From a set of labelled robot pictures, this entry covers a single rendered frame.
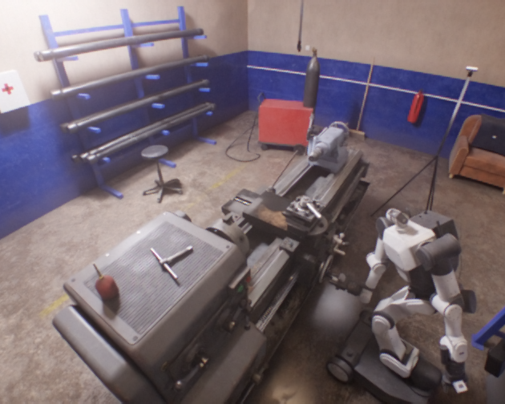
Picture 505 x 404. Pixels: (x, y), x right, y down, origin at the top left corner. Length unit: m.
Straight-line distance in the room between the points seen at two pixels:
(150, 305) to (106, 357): 0.20
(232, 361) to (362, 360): 1.11
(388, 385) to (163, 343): 1.65
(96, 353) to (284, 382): 1.52
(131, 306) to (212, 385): 0.57
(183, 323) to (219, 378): 0.48
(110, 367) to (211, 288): 0.40
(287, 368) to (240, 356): 0.90
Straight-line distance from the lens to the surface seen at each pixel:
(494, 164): 5.05
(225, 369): 1.42
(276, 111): 4.54
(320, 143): 2.47
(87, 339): 1.09
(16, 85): 3.73
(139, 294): 1.05
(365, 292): 1.96
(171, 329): 0.98
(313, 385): 2.29
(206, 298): 1.03
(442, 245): 1.32
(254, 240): 2.01
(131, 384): 1.01
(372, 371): 2.25
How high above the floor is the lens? 2.15
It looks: 37 degrees down
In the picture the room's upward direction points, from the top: straight up
